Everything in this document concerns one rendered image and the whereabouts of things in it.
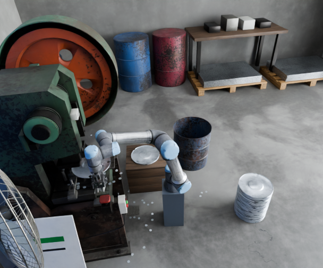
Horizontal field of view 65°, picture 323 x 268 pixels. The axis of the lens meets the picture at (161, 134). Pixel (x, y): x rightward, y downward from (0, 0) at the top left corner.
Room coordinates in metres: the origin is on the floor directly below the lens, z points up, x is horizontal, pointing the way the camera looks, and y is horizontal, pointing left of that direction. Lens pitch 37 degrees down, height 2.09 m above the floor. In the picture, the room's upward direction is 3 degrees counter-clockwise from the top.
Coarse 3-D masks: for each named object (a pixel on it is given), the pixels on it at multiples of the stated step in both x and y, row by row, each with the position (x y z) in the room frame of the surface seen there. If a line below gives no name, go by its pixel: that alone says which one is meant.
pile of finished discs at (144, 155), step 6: (138, 150) 2.05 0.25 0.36; (144, 150) 2.04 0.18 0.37; (150, 150) 2.04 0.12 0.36; (156, 150) 2.04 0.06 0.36; (132, 156) 1.96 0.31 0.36; (138, 156) 1.96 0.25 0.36; (144, 156) 1.95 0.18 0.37; (150, 156) 1.95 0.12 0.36; (156, 156) 1.94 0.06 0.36; (138, 162) 1.87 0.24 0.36; (144, 162) 1.87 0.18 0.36; (150, 162) 1.86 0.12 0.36
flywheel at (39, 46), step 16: (32, 32) 1.73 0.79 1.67; (48, 32) 1.74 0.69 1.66; (64, 32) 1.75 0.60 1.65; (80, 32) 1.82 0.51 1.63; (16, 48) 1.71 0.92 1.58; (32, 48) 1.76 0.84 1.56; (48, 48) 1.77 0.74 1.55; (64, 48) 1.78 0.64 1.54; (80, 48) 1.80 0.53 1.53; (96, 48) 1.77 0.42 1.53; (16, 64) 1.72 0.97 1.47; (48, 64) 1.77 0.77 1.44; (64, 64) 1.78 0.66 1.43; (80, 64) 1.79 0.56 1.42; (96, 64) 1.81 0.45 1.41; (80, 80) 1.79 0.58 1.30; (96, 80) 1.80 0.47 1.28; (80, 96) 1.79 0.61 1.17; (96, 96) 1.80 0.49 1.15; (96, 112) 1.76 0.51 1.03
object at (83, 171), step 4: (84, 160) 1.47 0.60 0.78; (100, 160) 1.46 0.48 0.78; (104, 160) 1.46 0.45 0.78; (108, 160) 1.46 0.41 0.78; (84, 164) 1.42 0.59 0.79; (104, 164) 1.41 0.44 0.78; (108, 164) 1.41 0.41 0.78; (72, 168) 1.39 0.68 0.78; (76, 168) 1.39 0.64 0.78; (80, 168) 1.39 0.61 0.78; (84, 168) 1.38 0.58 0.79; (88, 168) 1.38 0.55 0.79; (104, 168) 1.37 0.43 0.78; (76, 172) 1.34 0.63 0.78; (80, 172) 1.34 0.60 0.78; (84, 172) 1.34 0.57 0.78; (88, 172) 1.34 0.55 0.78; (80, 176) 1.30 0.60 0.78; (84, 176) 1.30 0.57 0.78; (88, 176) 1.30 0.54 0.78
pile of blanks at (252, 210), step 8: (240, 192) 1.47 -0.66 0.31; (240, 200) 1.45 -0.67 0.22; (248, 200) 1.40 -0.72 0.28; (256, 200) 1.38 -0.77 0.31; (264, 200) 1.37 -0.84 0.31; (240, 208) 1.43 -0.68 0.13; (248, 208) 1.38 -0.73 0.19; (256, 208) 1.36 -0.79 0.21; (264, 208) 1.38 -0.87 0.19; (240, 216) 1.43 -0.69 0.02; (248, 216) 1.38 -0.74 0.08; (256, 216) 1.36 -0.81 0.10; (264, 216) 1.40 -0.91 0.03
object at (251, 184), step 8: (248, 176) 1.62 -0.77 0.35; (256, 176) 1.61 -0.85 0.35; (240, 184) 1.53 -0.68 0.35; (248, 184) 1.52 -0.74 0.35; (256, 184) 1.51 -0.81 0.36; (264, 184) 1.51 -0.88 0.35; (272, 184) 1.50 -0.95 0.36; (248, 192) 1.43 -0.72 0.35; (256, 192) 1.42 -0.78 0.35; (264, 192) 1.42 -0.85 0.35; (272, 192) 1.41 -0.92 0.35
